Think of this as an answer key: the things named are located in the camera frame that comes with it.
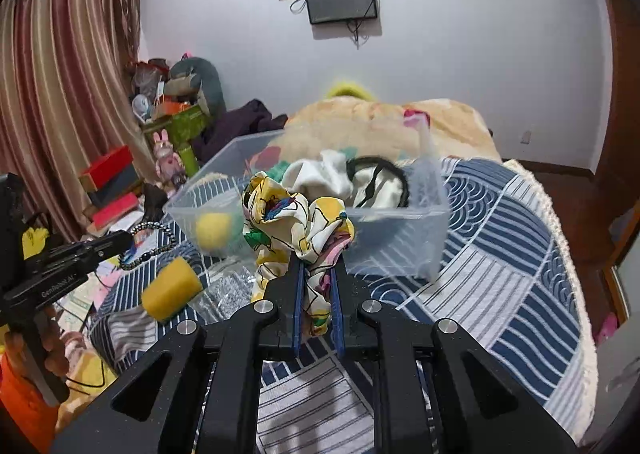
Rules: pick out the white cloth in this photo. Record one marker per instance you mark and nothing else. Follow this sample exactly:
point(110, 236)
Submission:
point(320, 176)

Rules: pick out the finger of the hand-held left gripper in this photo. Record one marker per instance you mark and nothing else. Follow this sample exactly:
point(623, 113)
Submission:
point(97, 244)

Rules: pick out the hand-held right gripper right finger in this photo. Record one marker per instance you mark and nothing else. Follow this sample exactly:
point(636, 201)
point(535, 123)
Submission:
point(338, 314)

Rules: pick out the striped pink curtain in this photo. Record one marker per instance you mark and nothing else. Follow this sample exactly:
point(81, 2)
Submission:
point(60, 84)

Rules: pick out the floral yellow scrunchie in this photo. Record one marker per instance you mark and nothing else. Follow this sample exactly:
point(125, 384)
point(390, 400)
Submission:
point(290, 219)

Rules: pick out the blue patterned quilt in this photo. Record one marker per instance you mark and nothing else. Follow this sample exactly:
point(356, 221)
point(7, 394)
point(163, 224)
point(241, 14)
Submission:
point(500, 259)

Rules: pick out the yellow sponge block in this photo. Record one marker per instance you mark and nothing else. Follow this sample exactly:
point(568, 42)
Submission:
point(170, 289)

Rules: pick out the orange bucket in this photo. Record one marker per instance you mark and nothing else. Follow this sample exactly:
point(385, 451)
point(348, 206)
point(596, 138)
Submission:
point(20, 399)

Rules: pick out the green cardboard box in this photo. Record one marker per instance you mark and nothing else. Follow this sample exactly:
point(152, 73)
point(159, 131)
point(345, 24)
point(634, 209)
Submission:
point(185, 126)

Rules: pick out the grey plush toy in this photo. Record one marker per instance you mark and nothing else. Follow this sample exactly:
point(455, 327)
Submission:
point(202, 79)

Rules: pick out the dark purple garment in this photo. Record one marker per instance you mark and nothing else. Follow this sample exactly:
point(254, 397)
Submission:
point(240, 126)

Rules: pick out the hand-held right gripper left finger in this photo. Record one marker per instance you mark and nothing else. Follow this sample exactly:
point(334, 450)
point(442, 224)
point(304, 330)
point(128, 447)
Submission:
point(298, 306)

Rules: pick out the black headband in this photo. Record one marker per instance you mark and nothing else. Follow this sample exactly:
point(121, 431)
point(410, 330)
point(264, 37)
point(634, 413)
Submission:
point(402, 181)

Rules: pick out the flat red box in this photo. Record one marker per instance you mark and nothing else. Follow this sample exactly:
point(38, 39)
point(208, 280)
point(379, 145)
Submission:
point(116, 211)

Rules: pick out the red and black box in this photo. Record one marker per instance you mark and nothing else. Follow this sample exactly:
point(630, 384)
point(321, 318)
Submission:
point(107, 169)

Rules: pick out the cream satin cloth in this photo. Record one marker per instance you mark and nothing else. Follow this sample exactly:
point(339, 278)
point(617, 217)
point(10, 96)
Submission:
point(382, 189)

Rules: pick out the clear plastic storage box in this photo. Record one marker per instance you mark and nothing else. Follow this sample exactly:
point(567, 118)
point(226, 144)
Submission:
point(400, 239)

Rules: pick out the yellow-green plush toy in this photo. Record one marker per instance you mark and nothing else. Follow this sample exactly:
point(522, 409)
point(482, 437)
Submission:
point(350, 90)

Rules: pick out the pink bunny figure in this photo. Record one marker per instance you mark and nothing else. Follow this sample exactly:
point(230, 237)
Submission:
point(169, 161)

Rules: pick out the beige fleece blanket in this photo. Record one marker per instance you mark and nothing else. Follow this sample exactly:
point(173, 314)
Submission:
point(350, 121)

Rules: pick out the person's left hand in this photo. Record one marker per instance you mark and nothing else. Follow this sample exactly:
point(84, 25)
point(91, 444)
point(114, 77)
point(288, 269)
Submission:
point(54, 351)

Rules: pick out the yellow soft ball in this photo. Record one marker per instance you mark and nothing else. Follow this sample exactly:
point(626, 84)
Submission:
point(214, 231)

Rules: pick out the pink slipper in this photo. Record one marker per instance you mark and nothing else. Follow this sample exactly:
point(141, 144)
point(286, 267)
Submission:
point(607, 329)

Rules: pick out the clear plastic bag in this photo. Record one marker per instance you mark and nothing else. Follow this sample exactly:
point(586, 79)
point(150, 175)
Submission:
point(225, 291)

